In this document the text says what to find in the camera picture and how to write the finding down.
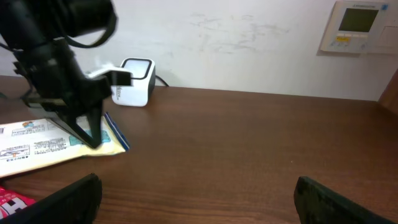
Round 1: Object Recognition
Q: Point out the yellow snack bag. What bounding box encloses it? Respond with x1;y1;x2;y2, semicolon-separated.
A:
1;113;130;177

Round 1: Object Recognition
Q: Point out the beige wall control panel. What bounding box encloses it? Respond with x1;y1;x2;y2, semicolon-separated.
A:
320;1;397;54

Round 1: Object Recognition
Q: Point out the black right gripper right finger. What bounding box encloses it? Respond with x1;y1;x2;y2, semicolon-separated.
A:
294;176;394;224

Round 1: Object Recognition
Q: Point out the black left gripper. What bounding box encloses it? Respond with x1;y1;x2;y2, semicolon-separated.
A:
14;39;111;149

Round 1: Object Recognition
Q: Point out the red Hacks candy bag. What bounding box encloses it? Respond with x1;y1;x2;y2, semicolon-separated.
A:
0;187;36;219

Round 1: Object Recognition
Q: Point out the black scanner cable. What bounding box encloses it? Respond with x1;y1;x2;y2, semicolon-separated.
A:
154;75;170;88

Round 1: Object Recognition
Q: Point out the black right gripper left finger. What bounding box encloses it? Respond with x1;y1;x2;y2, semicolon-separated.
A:
1;173;103;224

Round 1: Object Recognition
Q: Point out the white barcode scanner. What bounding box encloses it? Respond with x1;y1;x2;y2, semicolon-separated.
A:
112;58;156;107

